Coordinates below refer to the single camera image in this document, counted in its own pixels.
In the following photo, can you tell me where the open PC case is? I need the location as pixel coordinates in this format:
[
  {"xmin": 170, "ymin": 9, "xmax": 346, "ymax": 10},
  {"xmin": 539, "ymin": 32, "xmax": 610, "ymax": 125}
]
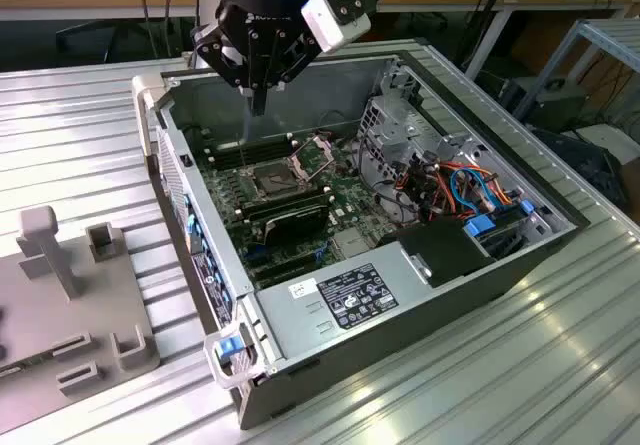
[{"xmin": 130, "ymin": 38, "xmax": 592, "ymax": 431}]

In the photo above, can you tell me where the grey parts rack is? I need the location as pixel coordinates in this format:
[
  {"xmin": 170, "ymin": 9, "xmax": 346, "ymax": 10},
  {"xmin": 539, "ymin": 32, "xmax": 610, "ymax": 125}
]
[{"xmin": 0, "ymin": 204, "xmax": 162, "ymax": 419}]

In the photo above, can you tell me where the CPU socket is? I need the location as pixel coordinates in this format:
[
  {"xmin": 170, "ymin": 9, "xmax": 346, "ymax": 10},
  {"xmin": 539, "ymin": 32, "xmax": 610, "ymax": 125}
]
[{"xmin": 239, "ymin": 159, "xmax": 312, "ymax": 202}]

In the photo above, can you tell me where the blue wire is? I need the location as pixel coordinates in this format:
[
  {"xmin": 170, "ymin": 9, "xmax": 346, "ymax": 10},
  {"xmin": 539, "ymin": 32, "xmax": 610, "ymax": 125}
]
[{"xmin": 449, "ymin": 164, "xmax": 501, "ymax": 212}]

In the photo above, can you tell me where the green motherboard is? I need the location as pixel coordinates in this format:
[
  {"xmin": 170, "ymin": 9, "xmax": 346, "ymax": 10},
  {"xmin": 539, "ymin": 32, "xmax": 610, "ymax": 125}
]
[{"xmin": 192, "ymin": 127, "xmax": 401, "ymax": 291}]

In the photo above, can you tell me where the orange wire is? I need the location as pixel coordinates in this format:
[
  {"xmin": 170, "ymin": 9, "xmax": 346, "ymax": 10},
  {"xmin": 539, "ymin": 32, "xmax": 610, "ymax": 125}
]
[{"xmin": 394, "ymin": 162, "xmax": 454, "ymax": 216}]

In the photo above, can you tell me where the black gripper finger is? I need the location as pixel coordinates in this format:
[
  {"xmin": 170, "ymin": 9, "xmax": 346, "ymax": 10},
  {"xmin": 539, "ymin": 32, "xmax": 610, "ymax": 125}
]
[
  {"xmin": 195, "ymin": 22, "xmax": 254, "ymax": 97},
  {"xmin": 253, "ymin": 34, "xmax": 321, "ymax": 116}
]

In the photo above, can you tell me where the grey metal shelf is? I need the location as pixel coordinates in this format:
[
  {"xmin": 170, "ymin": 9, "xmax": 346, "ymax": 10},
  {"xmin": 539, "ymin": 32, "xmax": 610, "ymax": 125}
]
[{"xmin": 514, "ymin": 17, "xmax": 640, "ymax": 126}]

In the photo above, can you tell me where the blue disk carrier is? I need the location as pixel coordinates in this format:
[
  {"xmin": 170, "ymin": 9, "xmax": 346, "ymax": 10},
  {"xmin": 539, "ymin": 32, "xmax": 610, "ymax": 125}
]
[{"xmin": 462, "ymin": 216, "xmax": 497, "ymax": 240}]

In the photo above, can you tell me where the black plastic shroud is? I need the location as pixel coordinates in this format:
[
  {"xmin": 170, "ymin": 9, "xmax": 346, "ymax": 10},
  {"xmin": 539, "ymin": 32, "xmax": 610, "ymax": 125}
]
[{"xmin": 375, "ymin": 216, "xmax": 497, "ymax": 290}]

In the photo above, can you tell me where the black RAM stick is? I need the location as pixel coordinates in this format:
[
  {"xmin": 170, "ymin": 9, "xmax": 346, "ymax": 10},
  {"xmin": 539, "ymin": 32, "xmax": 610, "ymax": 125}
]
[{"xmin": 234, "ymin": 184, "xmax": 334, "ymax": 214}]

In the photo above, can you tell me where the black expansion slot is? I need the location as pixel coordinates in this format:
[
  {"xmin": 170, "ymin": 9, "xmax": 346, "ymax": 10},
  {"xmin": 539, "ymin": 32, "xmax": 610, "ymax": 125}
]
[
  {"xmin": 252, "ymin": 262, "xmax": 324, "ymax": 286},
  {"xmin": 244, "ymin": 250, "xmax": 321, "ymax": 270}
]

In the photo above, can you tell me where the blue case latch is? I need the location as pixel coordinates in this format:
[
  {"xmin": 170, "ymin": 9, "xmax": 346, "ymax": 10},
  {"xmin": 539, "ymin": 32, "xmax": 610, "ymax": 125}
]
[{"xmin": 214, "ymin": 337, "xmax": 242, "ymax": 362}]

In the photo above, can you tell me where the silver drive cage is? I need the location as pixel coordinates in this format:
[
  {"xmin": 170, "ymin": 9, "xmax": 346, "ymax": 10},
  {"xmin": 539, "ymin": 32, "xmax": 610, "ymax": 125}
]
[{"xmin": 357, "ymin": 92, "xmax": 444, "ymax": 191}]

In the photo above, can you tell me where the black RAM slot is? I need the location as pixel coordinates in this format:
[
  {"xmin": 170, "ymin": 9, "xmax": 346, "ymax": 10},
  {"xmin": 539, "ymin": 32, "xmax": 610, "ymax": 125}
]
[
  {"xmin": 204, "ymin": 134, "xmax": 294, "ymax": 159},
  {"xmin": 209, "ymin": 144, "xmax": 297, "ymax": 169}
]

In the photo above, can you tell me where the green RAM stick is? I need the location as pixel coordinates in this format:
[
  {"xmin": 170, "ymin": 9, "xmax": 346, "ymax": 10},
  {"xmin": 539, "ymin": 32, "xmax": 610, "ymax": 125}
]
[{"xmin": 0, "ymin": 356, "xmax": 56, "ymax": 379}]

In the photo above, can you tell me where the black graphics card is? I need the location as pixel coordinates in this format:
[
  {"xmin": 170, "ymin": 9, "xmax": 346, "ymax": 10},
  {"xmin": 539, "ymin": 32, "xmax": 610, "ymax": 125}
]
[{"xmin": 258, "ymin": 203, "xmax": 332, "ymax": 247}]

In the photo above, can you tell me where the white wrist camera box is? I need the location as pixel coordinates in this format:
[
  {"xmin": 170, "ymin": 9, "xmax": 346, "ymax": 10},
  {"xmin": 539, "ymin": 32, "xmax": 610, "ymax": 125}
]
[{"xmin": 299, "ymin": 0, "xmax": 372, "ymax": 55}]

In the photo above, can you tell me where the silver chipset heatsink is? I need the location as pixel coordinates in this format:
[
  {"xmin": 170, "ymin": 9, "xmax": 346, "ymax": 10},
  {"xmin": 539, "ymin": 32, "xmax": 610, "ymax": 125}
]
[{"xmin": 332, "ymin": 227, "xmax": 375, "ymax": 260}]

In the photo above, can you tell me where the silver power supply unit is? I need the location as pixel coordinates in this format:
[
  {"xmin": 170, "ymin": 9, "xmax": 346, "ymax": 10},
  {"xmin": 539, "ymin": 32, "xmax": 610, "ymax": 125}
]
[{"xmin": 253, "ymin": 242, "xmax": 432, "ymax": 362}]

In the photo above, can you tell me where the black box with handle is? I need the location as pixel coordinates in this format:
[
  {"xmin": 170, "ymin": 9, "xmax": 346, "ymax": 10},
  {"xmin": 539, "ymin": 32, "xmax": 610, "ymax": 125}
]
[{"xmin": 499, "ymin": 75, "xmax": 590, "ymax": 134}]

